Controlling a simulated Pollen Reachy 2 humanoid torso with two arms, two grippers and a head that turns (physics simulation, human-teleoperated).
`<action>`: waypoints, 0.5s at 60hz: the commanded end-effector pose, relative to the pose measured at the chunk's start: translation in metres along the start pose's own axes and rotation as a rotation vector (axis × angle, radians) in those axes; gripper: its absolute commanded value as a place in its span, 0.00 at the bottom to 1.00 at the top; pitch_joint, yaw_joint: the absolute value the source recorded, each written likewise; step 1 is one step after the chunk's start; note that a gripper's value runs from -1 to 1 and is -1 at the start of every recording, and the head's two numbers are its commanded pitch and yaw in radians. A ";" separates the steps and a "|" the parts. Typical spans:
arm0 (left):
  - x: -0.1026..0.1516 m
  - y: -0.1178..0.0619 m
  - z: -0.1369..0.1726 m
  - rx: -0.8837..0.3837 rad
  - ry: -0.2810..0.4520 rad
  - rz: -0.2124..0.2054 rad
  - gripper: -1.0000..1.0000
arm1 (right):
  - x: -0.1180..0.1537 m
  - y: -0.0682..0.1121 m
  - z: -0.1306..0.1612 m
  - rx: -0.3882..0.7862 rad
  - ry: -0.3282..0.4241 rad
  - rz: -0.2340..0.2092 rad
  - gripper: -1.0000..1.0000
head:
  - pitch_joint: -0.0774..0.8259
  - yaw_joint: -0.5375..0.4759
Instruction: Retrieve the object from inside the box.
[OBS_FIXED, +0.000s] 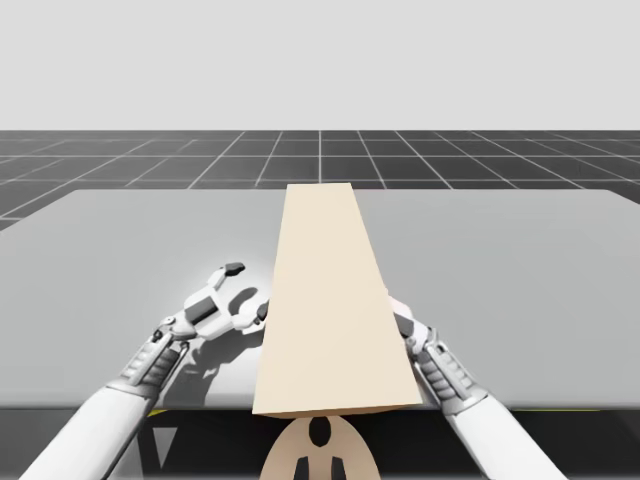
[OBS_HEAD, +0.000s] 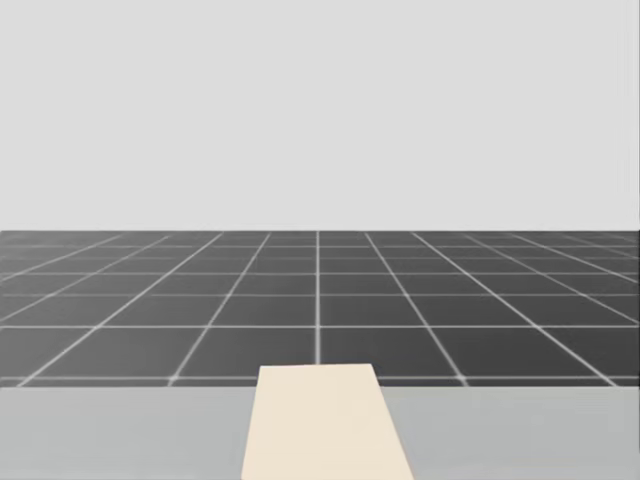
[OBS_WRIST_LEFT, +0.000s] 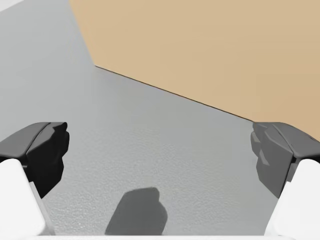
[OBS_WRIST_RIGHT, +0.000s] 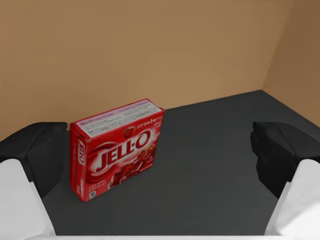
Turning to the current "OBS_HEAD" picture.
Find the tall board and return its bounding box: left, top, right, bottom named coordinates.
left=240, top=363, right=416, bottom=480

